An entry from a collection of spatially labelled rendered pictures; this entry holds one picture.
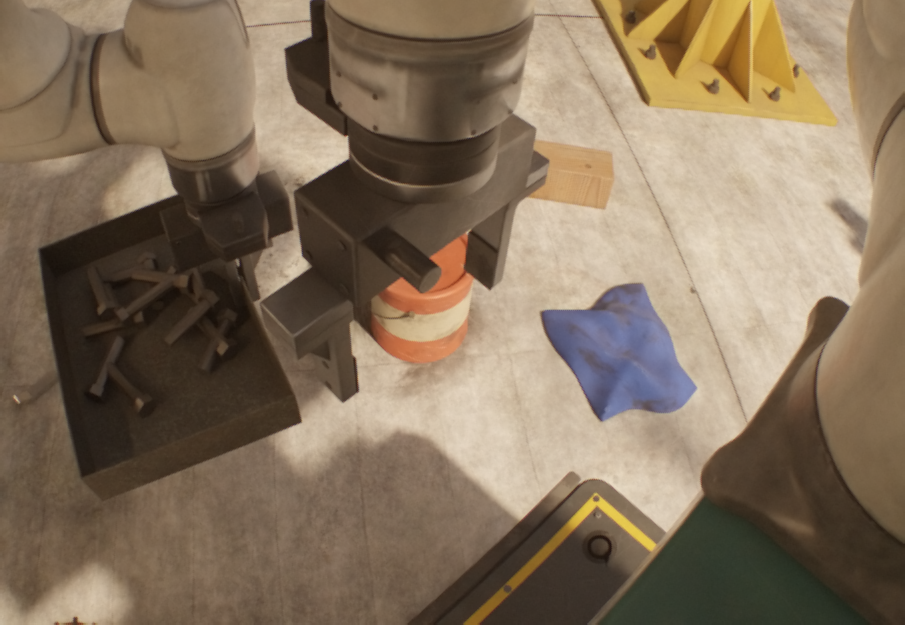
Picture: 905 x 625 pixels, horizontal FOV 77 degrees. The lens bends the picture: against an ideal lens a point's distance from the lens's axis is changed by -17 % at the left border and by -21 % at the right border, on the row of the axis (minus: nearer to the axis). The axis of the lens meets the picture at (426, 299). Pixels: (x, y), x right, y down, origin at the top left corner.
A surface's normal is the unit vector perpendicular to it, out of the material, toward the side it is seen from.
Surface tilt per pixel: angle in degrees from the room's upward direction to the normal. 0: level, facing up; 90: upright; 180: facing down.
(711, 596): 0
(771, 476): 14
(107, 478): 90
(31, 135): 102
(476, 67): 90
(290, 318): 0
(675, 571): 0
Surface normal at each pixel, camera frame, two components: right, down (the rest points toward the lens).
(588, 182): -0.15, 0.78
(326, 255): -0.72, 0.54
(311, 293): 0.04, -0.61
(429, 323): 0.12, 0.79
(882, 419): -0.98, 0.16
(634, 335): -0.34, 0.00
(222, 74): 0.73, 0.51
